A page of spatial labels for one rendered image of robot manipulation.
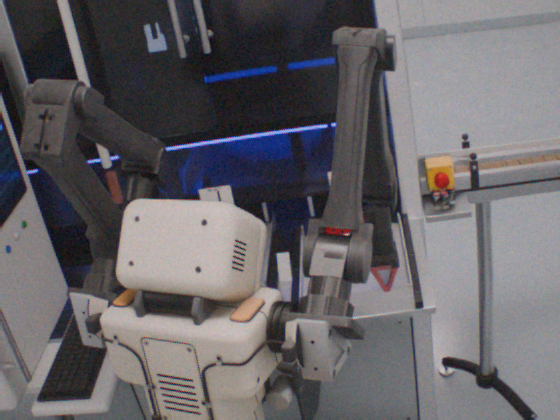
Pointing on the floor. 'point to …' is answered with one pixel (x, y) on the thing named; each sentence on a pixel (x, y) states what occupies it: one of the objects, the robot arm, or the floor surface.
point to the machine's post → (408, 191)
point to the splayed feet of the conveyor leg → (488, 383)
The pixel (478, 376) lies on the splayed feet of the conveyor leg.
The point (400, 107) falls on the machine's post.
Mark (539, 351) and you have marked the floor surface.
